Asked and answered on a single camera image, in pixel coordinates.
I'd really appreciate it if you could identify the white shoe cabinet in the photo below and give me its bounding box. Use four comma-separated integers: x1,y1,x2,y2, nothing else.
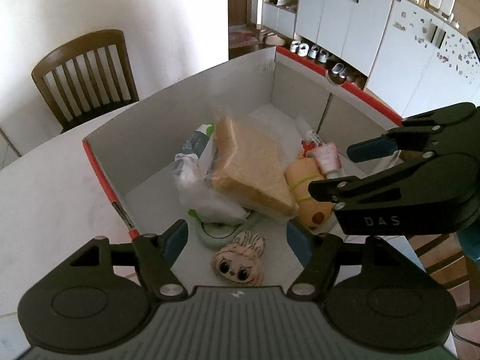
295,0,393,76

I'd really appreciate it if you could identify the orange plush toy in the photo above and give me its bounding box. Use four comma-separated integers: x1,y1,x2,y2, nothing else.
285,158,333,229

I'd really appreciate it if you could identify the brown wooden chair right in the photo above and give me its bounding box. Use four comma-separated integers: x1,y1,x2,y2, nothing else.
407,234,479,310

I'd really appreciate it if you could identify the red cardboard shoe box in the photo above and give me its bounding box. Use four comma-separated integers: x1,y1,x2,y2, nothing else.
81,45,404,245

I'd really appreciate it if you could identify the white grey plastic package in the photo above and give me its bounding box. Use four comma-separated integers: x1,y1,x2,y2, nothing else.
172,124,248,226

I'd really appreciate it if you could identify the pink white small pouch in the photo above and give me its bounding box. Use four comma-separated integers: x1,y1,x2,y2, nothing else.
312,142,342,178

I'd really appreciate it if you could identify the white green tube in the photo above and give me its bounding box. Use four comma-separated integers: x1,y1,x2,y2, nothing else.
295,115,346,179

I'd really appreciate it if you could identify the orange red keychain charm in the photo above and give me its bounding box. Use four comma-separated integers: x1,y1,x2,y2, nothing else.
299,140,317,158

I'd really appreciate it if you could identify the pale green correction tape dispenser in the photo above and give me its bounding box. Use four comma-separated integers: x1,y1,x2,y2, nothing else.
193,211,263,250

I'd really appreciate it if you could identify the brown wooden chair left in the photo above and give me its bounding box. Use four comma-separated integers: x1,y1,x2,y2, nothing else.
31,29,139,133

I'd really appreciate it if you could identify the bagged bread slice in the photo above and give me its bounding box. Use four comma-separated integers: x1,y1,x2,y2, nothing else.
211,116,297,219

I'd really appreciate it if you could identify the white cabinet with stickers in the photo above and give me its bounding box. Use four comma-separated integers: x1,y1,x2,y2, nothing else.
367,0,479,118

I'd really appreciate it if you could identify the labubu face plush pillow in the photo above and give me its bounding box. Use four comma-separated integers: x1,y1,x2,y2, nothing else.
211,230,265,287

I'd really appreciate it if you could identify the brown wooden chair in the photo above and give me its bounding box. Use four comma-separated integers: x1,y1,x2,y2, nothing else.
31,29,139,133
407,234,479,310

